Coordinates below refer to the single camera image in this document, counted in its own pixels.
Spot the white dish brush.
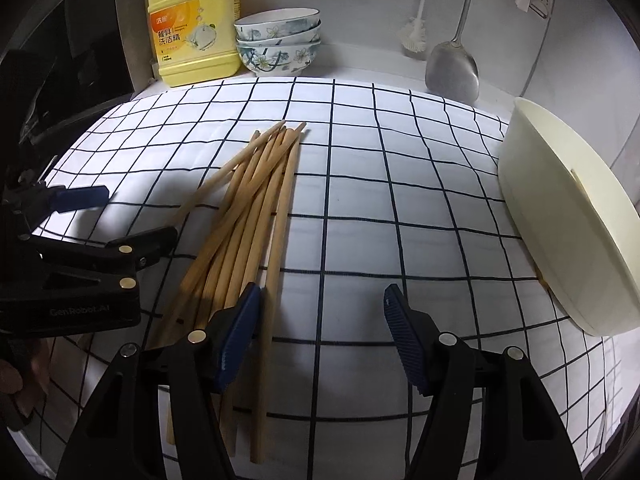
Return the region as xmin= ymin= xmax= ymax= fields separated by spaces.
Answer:
xmin=398 ymin=0 xmax=435 ymax=56

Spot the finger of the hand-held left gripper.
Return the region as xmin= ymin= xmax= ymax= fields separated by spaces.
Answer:
xmin=29 ymin=226 xmax=179 ymax=292
xmin=41 ymin=185 xmax=110 ymax=213

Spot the white black grid cloth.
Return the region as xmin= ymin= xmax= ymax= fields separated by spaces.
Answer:
xmin=10 ymin=76 xmax=631 ymax=480

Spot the person's left hand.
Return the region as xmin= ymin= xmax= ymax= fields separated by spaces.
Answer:
xmin=0 ymin=337 xmax=51 ymax=418

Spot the yellow dish soap bottle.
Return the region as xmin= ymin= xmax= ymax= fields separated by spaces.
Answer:
xmin=136 ymin=0 xmax=242 ymax=88

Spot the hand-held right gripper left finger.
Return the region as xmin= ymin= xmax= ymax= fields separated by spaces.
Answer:
xmin=56 ymin=282 xmax=262 ymax=480

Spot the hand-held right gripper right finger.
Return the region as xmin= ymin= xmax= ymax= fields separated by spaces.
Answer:
xmin=383 ymin=283 xmax=583 ymax=480

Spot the pile of wooden chopsticks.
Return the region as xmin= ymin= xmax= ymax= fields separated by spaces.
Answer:
xmin=145 ymin=121 xmax=308 ymax=466

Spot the metal spatula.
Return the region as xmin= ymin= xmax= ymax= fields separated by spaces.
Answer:
xmin=425 ymin=0 xmax=482 ymax=106

